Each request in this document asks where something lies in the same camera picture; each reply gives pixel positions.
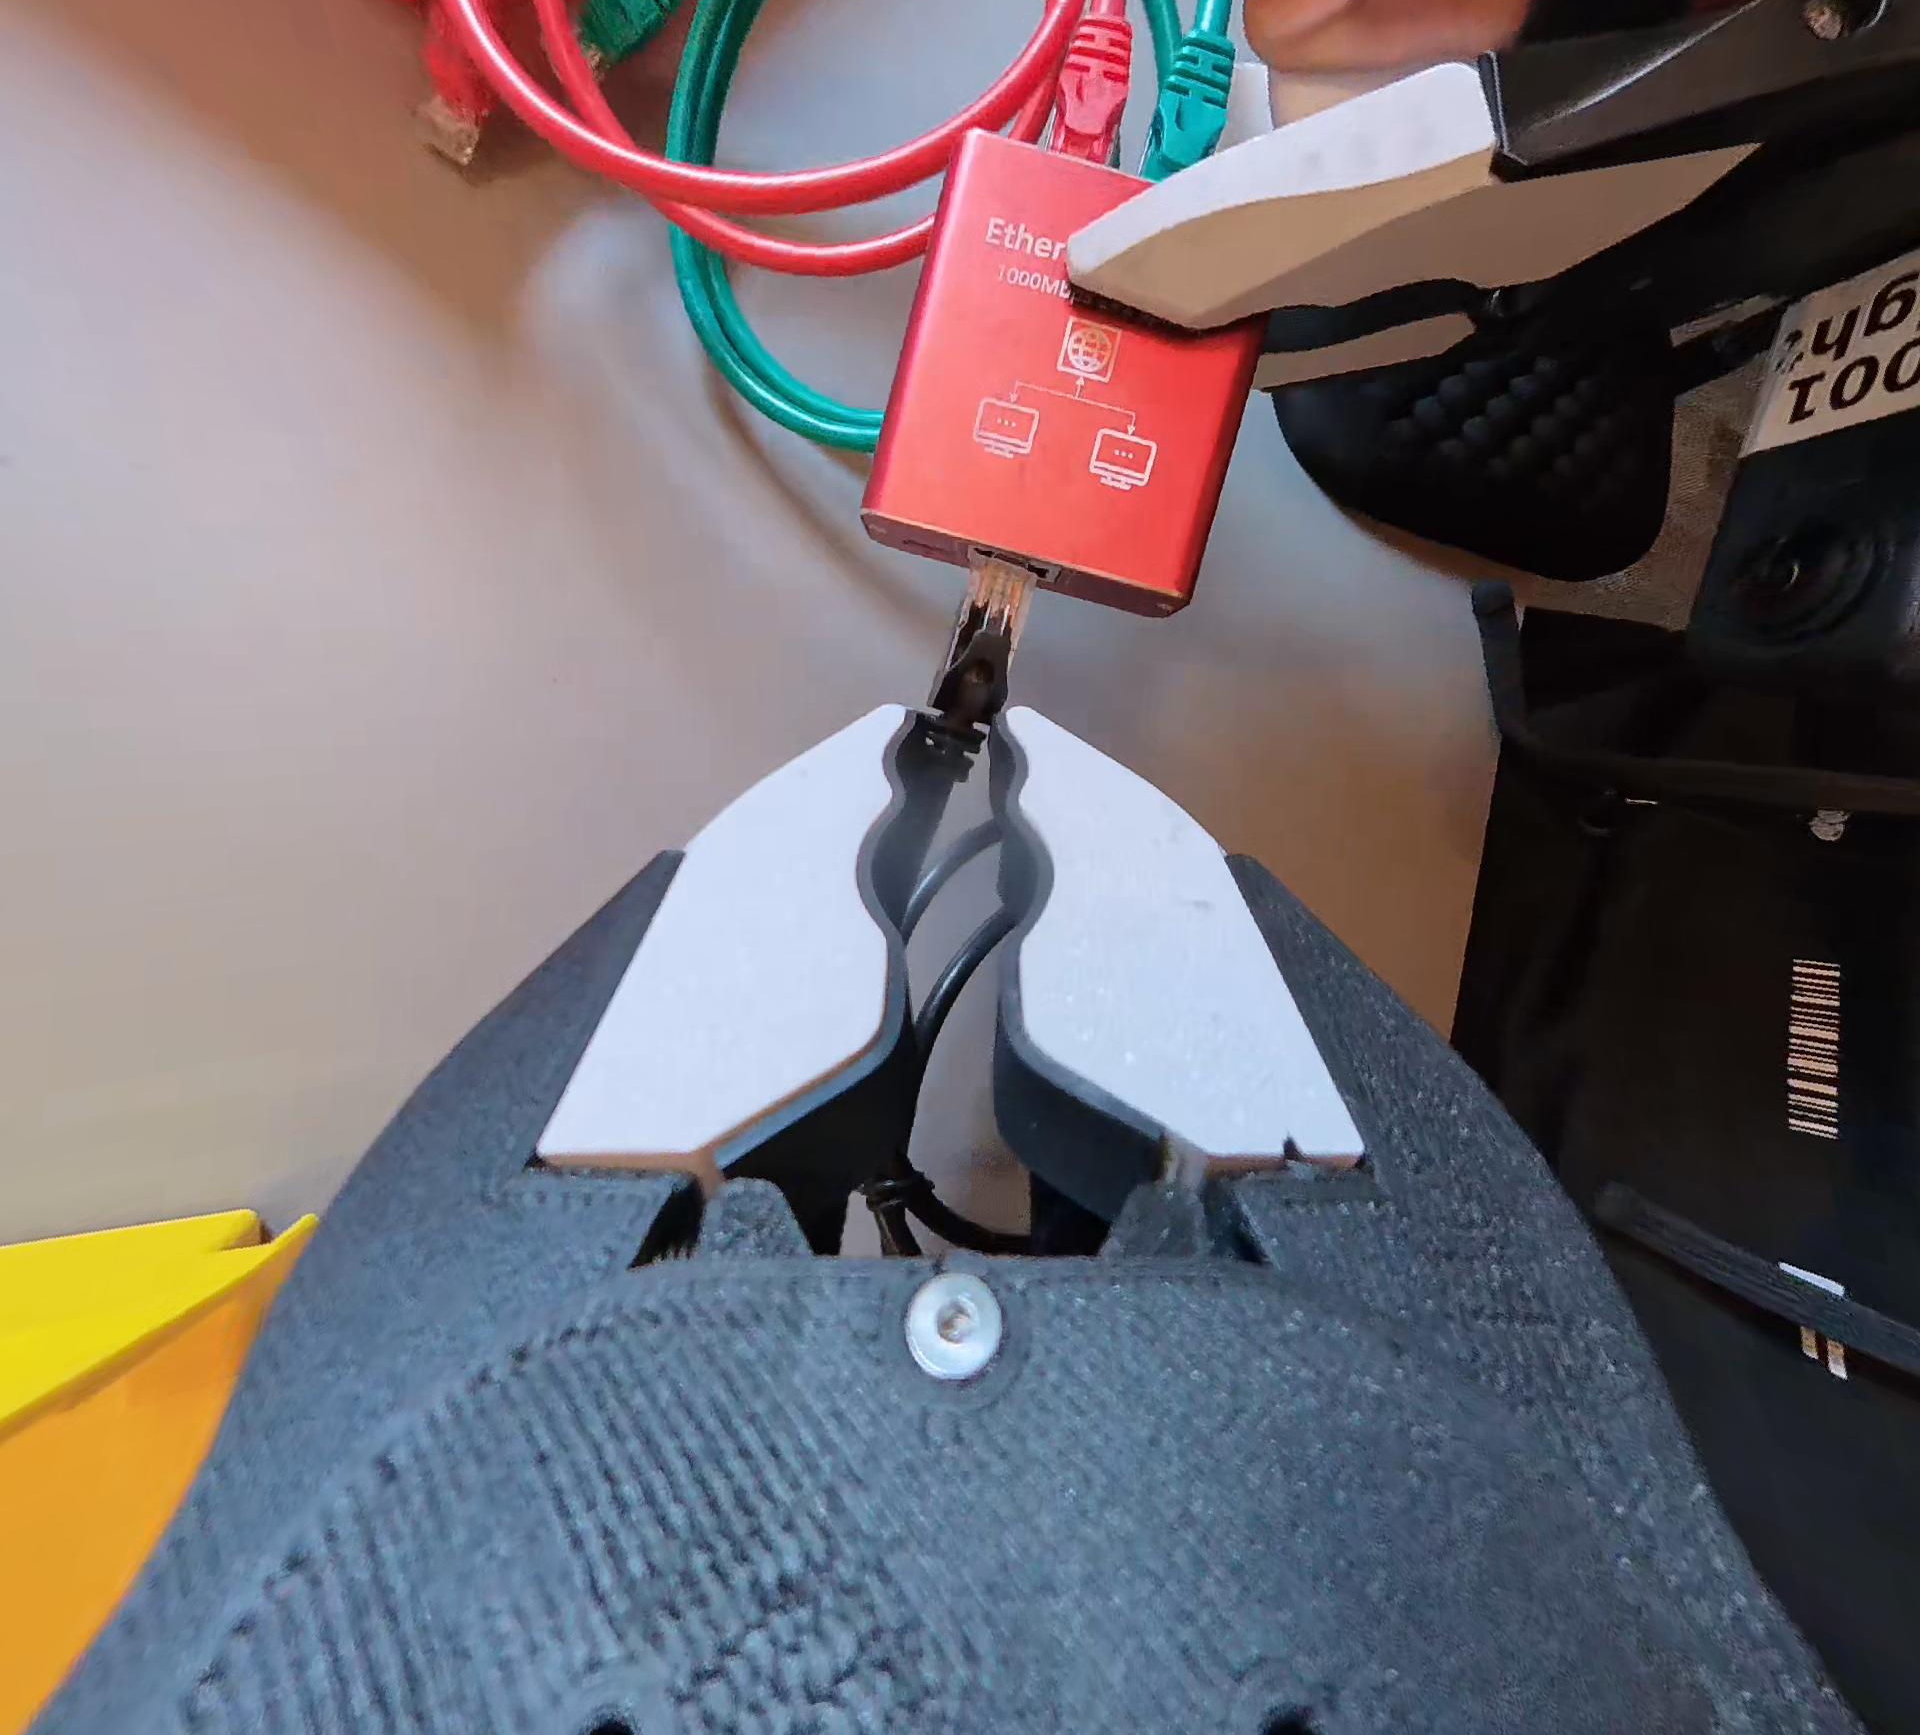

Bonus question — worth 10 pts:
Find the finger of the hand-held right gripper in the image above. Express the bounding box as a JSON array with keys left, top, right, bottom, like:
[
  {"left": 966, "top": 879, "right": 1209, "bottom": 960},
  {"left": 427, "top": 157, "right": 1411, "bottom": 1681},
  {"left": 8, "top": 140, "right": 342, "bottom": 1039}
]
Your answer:
[
  {"left": 1059, "top": 57, "right": 1759, "bottom": 331},
  {"left": 1252, "top": 292, "right": 1507, "bottom": 398}
]

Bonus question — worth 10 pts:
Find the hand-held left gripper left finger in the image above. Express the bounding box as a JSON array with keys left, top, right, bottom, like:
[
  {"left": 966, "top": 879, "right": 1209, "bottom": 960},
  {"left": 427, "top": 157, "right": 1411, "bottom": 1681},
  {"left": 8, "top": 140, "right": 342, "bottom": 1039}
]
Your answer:
[{"left": 538, "top": 702, "right": 922, "bottom": 1261}]

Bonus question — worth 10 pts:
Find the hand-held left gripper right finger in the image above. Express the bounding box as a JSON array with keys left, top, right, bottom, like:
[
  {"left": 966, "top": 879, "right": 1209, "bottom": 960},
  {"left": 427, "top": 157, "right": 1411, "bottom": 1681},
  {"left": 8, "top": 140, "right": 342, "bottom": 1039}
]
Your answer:
[{"left": 992, "top": 709, "right": 1371, "bottom": 1258}]

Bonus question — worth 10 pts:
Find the green ethernet cable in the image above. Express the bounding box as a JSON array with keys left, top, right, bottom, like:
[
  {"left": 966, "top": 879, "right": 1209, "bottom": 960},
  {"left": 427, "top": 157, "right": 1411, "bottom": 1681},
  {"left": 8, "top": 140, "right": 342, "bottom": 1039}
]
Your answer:
[{"left": 578, "top": 0, "right": 1240, "bottom": 455}]

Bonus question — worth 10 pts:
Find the red ethernet cable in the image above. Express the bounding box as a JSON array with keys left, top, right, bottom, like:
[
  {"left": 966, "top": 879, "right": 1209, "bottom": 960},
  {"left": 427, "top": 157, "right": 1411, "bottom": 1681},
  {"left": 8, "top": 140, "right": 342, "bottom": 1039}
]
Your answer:
[{"left": 414, "top": 0, "right": 1136, "bottom": 276}]

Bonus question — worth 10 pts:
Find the red ethernet splitter box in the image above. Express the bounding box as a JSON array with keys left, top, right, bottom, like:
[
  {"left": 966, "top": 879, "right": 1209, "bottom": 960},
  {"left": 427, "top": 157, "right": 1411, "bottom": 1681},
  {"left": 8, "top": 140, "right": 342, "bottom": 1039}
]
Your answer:
[{"left": 858, "top": 127, "right": 1270, "bottom": 619}]

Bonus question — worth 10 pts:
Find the black ethernet cable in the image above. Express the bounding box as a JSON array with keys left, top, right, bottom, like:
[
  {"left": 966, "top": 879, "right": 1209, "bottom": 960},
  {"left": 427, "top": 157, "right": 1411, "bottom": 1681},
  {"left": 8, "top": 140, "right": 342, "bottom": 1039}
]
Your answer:
[{"left": 858, "top": 553, "right": 1053, "bottom": 1261}]

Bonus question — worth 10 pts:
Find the yellow plastic bin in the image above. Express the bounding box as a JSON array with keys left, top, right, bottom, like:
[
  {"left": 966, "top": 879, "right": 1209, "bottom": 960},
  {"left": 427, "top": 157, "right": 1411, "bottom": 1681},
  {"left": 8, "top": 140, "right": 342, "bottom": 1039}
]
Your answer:
[{"left": 0, "top": 1210, "right": 319, "bottom": 1723}]

